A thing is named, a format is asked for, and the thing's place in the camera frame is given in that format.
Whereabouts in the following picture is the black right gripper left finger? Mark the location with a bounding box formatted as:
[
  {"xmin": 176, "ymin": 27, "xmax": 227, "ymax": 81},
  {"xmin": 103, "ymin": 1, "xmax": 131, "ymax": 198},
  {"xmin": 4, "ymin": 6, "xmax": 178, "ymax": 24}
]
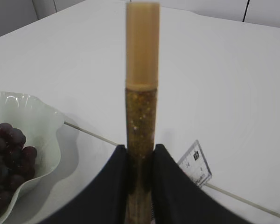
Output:
[{"xmin": 43, "ymin": 145, "xmax": 127, "ymax": 224}]

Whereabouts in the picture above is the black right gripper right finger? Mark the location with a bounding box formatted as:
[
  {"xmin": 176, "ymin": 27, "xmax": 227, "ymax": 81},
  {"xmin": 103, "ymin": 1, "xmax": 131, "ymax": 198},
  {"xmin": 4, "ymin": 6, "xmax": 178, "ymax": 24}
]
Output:
[{"xmin": 152, "ymin": 144, "xmax": 248, "ymax": 224}]

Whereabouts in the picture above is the clear plastic ruler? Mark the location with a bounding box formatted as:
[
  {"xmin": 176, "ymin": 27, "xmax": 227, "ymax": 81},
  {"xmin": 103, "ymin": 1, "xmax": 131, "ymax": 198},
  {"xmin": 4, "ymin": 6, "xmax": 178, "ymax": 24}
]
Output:
[{"xmin": 177, "ymin": 140, "xmax": 212, "ymax": 188}]

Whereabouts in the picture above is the purple grape bunch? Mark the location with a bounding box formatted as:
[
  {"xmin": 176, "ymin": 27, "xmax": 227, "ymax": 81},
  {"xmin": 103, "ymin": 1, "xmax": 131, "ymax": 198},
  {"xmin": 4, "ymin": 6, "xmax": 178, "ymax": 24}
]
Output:
[{"xmin": 0, "ymin": 123, "xmax": 38, "ymax": 215}]

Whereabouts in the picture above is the gold glitter pen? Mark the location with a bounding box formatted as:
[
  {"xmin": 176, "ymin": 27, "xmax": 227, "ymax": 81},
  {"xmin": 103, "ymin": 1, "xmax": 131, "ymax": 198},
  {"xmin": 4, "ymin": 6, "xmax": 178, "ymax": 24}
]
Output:
[{"xmin": 125, "ymin": 2, "xmax": 160, "ymax": 224}]

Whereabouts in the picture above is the green wavy plate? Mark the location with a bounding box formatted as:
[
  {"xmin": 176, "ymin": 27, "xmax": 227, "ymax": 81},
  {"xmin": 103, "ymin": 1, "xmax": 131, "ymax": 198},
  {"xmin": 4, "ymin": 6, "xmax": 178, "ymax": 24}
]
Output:
[{"xmin": 0, "ymin": 91, "xmax": 64, "ymax": 224}]

